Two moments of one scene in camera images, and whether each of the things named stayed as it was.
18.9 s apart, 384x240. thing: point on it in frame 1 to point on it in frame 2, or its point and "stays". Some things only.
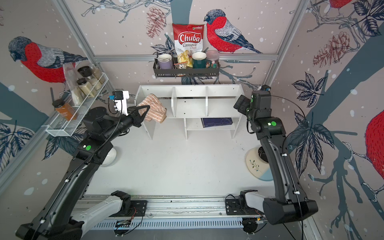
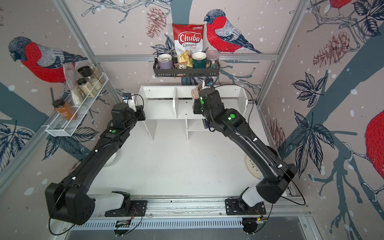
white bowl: x=110 y=157 stays
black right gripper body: x=245 y=107 to x=199 y=108
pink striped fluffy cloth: x=157 y=113 to x=195 y=92
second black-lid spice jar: x=86 y=87 stays
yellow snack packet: x=185 y=60 stays
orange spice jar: x=65 y=110 stays
